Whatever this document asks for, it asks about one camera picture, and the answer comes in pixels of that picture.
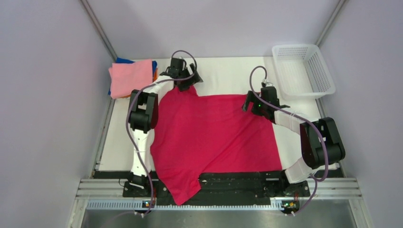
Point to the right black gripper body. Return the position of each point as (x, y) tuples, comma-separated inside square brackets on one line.
[(258, 98)]

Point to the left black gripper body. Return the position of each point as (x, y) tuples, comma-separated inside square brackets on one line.
[(185, 83)]

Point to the magenta t shirt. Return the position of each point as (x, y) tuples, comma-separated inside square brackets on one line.
[(209, 134)]

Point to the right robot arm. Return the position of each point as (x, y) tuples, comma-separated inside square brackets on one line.
[(320, 142)]

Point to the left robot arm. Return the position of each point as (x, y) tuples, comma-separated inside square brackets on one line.
[(143, 114)]

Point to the white plastic basket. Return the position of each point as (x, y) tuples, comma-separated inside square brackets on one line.
[(301, 72)]

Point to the pink folded t shirt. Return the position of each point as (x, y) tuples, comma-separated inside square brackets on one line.
[(130, 78)]

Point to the blue folded t shirt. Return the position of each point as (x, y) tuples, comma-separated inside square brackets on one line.
[(126, 60)]

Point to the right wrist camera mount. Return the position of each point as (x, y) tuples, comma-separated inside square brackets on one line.
[(267, 85)]

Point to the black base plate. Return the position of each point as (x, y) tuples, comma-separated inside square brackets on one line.
[(250, 188)]

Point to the aluminium rail frame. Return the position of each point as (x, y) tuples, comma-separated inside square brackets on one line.
[(108, 194)]

